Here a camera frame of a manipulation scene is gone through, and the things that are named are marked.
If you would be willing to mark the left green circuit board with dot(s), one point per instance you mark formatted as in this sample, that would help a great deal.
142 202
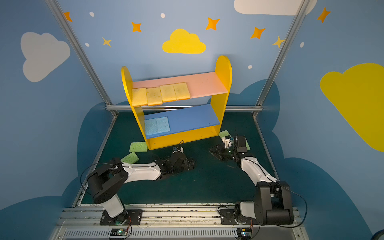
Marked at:
118 233

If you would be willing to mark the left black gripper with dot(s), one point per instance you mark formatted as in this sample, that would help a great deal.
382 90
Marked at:
186 162

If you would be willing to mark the blue sponge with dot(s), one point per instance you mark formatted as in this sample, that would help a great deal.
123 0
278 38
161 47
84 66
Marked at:
162 125
151 127

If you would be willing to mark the left aluminium frame post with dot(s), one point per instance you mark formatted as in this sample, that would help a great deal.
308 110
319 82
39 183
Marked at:
59 15

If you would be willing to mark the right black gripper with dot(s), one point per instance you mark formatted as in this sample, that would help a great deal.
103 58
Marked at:
223 153

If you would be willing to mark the right aluminium frame post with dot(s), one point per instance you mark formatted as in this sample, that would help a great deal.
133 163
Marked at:
292 32

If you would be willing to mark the green sponge left upper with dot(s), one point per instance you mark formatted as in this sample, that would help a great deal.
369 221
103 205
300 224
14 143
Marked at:
138 147

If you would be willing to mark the right green circuit board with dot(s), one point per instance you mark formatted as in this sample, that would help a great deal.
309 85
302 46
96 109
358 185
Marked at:
244 234

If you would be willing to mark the yellow shelf with coloured boards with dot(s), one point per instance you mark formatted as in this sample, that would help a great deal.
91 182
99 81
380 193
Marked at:
187 124

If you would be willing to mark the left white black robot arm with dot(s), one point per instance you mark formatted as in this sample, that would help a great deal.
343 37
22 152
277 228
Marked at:
106 180

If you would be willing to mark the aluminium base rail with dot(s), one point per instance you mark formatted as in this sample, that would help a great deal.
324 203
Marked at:
169 222

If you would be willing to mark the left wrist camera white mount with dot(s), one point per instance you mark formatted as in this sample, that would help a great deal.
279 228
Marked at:
177 149

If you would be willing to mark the yellow sponge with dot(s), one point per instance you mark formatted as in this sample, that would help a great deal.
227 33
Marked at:
168 93
139 97
181 91
154 96

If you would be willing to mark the rear aluminium frame bar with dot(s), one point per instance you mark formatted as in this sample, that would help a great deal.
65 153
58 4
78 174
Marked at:
126 108

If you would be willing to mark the green sponge left lower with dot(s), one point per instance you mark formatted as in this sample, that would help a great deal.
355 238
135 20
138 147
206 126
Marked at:
131 158

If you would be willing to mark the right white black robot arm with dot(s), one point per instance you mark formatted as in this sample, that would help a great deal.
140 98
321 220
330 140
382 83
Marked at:
272 202

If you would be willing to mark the green circuit board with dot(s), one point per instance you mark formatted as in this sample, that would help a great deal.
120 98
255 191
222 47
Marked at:
118 233
244 234

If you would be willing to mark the green sponge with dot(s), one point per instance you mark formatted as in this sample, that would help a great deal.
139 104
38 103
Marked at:
224 134
247 145
138 147
131 158

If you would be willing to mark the green sponge right inner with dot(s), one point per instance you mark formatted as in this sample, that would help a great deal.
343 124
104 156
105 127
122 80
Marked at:
224 134

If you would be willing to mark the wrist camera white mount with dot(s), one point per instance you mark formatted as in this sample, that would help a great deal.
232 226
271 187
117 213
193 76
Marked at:
228 141
177 149

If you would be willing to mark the green sponge right outer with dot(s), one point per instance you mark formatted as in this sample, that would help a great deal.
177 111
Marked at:
247 145

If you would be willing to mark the aluminium frame post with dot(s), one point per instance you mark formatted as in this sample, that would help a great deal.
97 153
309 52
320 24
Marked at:
292 32
59 15

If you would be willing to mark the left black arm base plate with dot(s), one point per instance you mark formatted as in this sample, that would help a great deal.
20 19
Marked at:
127 217

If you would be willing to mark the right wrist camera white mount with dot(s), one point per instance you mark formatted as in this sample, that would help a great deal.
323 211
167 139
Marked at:
228 141

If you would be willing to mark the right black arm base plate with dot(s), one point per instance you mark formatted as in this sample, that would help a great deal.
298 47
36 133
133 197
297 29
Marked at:
232 217

